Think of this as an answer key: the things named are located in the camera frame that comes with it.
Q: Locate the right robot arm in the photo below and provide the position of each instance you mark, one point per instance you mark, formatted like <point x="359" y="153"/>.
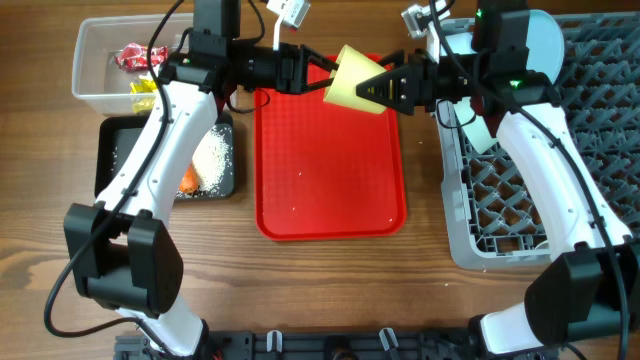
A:
<point x="505" y="74"/>

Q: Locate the red foil wrapper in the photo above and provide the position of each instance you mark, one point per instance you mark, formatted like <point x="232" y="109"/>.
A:
<point x="134" y="57"/>

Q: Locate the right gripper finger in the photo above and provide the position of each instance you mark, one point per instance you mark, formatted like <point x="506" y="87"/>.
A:
<point x="394" y="89"/>
<point x="393" y="60"/>

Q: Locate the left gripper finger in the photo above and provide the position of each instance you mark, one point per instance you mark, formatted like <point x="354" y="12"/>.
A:
<point x="317" y="85"/>
<point x="310" y="56"/>

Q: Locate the red serving tray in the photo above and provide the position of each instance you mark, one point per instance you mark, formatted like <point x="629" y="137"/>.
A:
<point x="323" y="171"/>

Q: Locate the white rice pile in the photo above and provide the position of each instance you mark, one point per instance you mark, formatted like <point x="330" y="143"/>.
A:
<point x="213" y="162"/>

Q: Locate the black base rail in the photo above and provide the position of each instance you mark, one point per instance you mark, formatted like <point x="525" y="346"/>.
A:
<point x="447" y="343"/>

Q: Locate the black plastic tray bin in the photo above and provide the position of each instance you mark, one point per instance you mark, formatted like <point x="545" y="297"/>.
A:
<point x="117" y="138"/>

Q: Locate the yellow cup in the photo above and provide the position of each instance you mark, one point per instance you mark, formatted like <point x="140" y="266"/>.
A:
<point x="353" y="69"/>

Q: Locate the light blue bowl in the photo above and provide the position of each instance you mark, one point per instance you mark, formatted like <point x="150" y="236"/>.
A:
<point x="461" y="43"/>

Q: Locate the white spoon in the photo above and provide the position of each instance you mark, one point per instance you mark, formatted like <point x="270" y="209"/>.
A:
<point x="543" y="245"/>

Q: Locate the light blue plate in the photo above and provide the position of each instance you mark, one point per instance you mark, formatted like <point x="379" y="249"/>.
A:
<point x="546" y="45"/>

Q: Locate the orange carrot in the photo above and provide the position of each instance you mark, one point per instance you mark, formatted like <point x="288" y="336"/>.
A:
<point x="189" y="183"/>

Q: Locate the grey dishwasher rack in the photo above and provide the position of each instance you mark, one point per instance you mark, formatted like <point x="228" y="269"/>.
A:
<point x="490" y="218"/>

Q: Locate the clear plastic bin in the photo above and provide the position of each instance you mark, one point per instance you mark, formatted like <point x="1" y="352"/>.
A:
<point x="96" y="78"/>

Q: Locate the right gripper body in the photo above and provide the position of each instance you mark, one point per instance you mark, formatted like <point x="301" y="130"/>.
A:
<point x="426" y="80"/>

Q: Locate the green bowl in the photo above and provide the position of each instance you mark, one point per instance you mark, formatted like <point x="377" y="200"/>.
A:
<point x="473" y="126"/>

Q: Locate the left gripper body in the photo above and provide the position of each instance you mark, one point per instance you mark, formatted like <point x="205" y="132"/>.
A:
<point x="285" y="68"/>

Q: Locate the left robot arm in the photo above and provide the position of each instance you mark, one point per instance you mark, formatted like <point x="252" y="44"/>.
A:
<point x="121" y="253"/>

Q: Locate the yellow wrapper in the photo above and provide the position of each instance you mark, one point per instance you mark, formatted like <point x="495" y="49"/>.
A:
<point x="144" y="91"/>

